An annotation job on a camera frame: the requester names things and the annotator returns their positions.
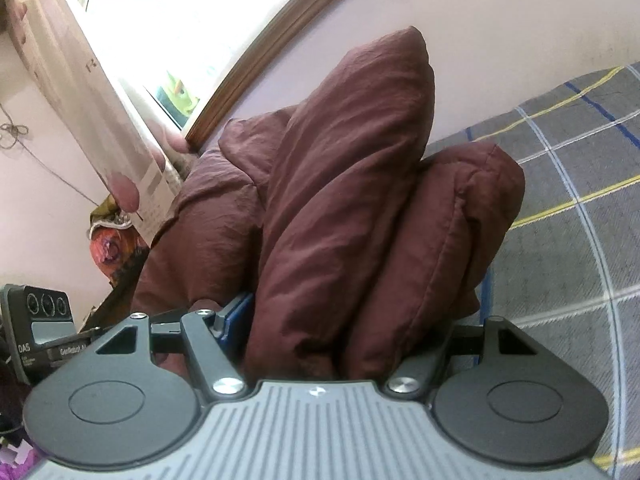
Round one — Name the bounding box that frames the window frame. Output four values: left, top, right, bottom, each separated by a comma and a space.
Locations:
182, 0, 393, 153

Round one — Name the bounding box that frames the white curtain with pink spots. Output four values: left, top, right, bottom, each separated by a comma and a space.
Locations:
7, 0, 193, 246

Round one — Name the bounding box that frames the colourful patterned cloth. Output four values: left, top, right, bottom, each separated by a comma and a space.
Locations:
89, 195, 151, 291

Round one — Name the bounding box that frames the brown puffer jacket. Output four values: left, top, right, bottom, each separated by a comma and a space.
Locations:
131, 25, 526, 381

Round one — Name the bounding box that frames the purple cloth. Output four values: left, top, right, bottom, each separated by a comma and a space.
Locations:
0, 350, 53, 480

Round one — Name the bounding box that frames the thin string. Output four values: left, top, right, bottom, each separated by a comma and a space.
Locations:
0, 105, 101, 207

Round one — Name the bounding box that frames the grey plaid bed sheet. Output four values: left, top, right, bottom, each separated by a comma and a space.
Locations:
422, 62, 640, 471

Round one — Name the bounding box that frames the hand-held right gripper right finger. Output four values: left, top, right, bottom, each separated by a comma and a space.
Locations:
386, 316, 540, 397

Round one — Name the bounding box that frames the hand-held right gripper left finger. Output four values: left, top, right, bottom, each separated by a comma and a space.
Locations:
91, 291, 254, 397

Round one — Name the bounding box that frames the green object behind window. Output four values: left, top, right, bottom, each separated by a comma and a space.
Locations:
159, 72, 201, 118

